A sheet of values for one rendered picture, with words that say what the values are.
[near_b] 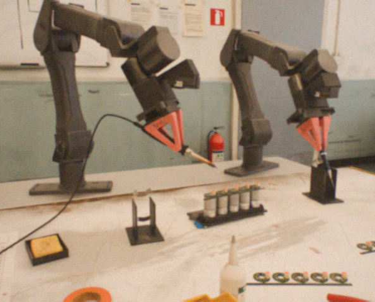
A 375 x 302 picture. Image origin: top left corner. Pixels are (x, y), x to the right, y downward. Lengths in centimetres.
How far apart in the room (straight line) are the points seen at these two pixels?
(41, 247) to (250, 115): 70
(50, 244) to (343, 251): 49
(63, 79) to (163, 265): 53
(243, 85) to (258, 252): 63
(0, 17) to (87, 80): 75
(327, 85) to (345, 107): 366
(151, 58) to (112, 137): 264
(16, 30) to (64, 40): 226
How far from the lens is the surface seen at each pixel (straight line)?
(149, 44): 70
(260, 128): 111
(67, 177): 97
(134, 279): 58
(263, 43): 108
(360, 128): 474
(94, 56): 323
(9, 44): 322
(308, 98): 94
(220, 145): 346
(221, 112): 363
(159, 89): 71
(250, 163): 114
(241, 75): 116
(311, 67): 94
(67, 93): 94
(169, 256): 63
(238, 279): 48
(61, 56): 96
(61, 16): 92
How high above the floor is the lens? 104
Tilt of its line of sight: 10 degrees down
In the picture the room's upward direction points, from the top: straight up
